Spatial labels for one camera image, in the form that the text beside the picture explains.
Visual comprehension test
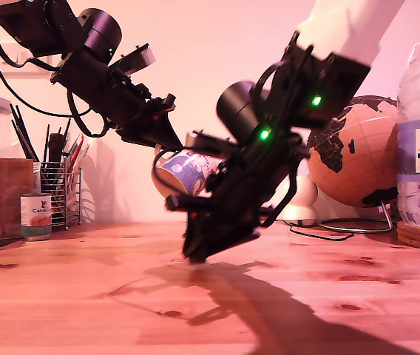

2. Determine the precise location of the black chopstick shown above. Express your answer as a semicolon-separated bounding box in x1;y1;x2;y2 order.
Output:
9;104;35;160
11;120;32;160
15;105;41;163

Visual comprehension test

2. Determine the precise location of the metal wire globe stand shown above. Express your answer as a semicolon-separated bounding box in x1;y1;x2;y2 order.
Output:
319;201;394;234

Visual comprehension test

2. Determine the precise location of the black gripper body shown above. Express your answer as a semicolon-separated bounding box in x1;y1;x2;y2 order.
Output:
87;68;177;133
164;158;283;243

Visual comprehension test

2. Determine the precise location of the dark thick-handled brush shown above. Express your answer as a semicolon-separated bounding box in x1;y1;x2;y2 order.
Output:
49;132;66;163

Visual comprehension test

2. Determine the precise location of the white mug with blue cartoon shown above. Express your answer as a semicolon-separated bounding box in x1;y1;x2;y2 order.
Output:
150;142;233;200

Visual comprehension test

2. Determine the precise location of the metal wire utensil holder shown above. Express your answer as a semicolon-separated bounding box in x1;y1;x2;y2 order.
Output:
33;161;83;230

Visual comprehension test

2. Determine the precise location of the white wall switch plate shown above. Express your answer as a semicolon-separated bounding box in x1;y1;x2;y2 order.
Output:
0;41;63;79

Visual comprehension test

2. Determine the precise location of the cork globe with dark continents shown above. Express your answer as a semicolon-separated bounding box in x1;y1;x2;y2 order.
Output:
305;95;399;209

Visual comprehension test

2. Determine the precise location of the white labelled tin can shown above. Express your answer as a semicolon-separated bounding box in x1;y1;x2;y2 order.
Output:
20;193;53;241

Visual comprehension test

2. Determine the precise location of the thin black lamp cable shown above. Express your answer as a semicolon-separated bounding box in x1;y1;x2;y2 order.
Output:
274;218;355;242

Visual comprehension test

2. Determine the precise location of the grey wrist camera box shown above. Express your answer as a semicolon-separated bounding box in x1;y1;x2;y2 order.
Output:
108;43;156;75
186;129;235;155

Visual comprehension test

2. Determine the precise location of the red pencil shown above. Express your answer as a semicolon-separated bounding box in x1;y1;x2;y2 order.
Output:
66;135;84;173

